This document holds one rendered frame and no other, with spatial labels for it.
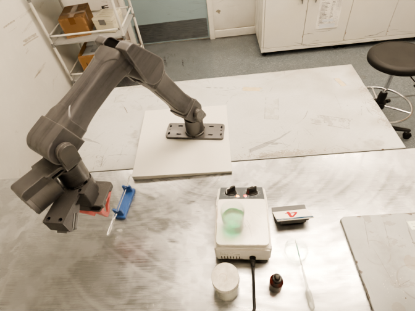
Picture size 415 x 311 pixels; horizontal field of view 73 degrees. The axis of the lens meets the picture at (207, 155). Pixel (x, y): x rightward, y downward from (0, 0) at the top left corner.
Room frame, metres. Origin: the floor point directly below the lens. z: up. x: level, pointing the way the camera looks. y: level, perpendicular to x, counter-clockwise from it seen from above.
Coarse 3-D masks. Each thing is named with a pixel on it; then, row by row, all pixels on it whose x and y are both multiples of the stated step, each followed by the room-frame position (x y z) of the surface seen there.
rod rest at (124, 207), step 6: (126, 192) 0.51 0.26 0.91; (132, 192) 0.50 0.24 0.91; (126, 198) 0.48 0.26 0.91; (132, 198) 0.49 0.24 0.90; (120, 204) 0.47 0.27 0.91; (126, 204) 0.46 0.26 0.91; (114, 210) 0.43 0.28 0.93; (120, 210) 0.43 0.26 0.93; (126, 210) 0.44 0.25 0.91; (120, 216) 0.43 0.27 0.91; (126, 216) 0.43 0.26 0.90
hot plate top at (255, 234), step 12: (252, 204) 0.35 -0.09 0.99; (264, 204) 0.34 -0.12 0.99; (252, 216) 0.32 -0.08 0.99; (264, 216) 0.31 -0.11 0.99; (216, 228) 0.30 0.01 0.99; (252, 228) 0.29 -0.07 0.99; (264, 228) 0.28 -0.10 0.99; (216, 240) 0.27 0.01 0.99; (228, 240) 0.27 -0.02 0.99; (240, 240) 0.26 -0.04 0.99; (252, 240) 0.26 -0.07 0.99; (264, 240) 0.26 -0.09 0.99
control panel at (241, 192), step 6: (222, 192) 0.43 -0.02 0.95; (240, 192) 0.42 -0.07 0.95; (258, 192) 0.41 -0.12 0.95; (222, 198) 0.40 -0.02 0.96; (228, 198) 0.39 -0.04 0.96; (234, 198) 0.39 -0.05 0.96; (240, 198) 0.39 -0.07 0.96; (246, 198) 0.38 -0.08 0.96; (252, 198) 0.38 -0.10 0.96; (258, 198) 0.38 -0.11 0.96
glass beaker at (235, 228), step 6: (222, 204) 0.32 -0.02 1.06; (228, 204) 0.32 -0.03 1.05; (234, 204) 0.32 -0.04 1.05; (240, 204) 0.31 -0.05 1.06; (222, 210) 0.31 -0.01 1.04; (240, 210) 0.31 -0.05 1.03; (222, 222) 0.29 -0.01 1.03; (228, 222) 0.28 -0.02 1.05; (234, 222) 0.27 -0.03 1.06; (240, 222) 0.28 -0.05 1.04; (228, 228) 0.28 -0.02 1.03; (234, 228) 0.28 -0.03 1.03; (240, 228) 0.28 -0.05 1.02; (228, 234) 0.28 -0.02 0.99; (234, 234) 0.28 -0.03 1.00
